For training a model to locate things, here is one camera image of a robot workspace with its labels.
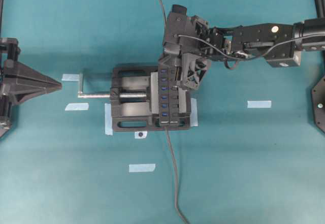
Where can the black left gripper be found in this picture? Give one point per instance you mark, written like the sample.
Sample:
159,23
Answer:
19,82

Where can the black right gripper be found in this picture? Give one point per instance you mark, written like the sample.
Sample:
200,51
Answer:
200,45

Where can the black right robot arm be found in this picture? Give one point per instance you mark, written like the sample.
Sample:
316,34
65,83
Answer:
280,45

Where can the black multiport USB hub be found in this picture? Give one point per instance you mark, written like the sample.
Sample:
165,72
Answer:
168,96

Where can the black bench vise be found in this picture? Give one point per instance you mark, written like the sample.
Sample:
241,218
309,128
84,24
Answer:
134,100

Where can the blue tape strip upper left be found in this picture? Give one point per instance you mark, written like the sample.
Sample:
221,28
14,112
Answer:
70,77

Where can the blue tape under vise right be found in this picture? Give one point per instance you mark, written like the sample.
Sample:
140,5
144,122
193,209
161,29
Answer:
194,113

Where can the blue tape under vise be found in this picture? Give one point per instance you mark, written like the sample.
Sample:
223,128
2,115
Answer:
194,113
108,120

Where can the blue tape under vise left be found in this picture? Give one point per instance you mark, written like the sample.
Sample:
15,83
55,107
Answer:
108,120

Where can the blue tape strip right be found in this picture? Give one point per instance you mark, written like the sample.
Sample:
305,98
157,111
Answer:
259,104

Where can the blue tape strip bottom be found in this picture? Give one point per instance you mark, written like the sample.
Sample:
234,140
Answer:
141,168

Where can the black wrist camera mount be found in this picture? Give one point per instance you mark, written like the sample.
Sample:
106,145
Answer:
175,26

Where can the black frame post left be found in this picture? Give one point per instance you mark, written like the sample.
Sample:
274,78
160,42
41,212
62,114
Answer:
2,8

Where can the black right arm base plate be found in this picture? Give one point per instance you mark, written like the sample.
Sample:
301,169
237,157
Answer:
317,94

